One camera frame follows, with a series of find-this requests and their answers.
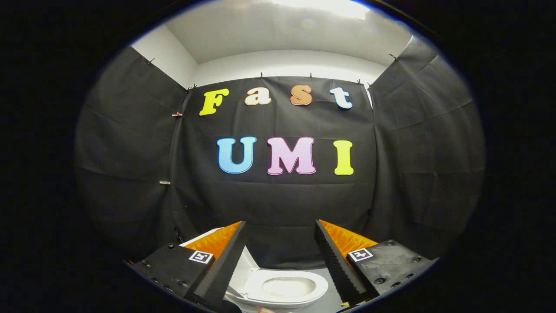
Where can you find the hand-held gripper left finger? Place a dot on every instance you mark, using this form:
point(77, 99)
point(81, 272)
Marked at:
point(221, 265)

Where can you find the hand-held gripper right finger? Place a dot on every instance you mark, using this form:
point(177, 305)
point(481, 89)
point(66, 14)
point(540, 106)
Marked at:
point(341, 265)

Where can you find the white toilet lid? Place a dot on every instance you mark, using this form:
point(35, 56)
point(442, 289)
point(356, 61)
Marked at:
point(248, 269)

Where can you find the white toilet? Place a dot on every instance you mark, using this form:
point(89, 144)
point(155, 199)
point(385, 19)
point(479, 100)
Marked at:
point(286, 287)

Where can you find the black backdrop cloth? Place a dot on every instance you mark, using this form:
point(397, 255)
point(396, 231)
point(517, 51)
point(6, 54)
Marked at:
point(278, 204)

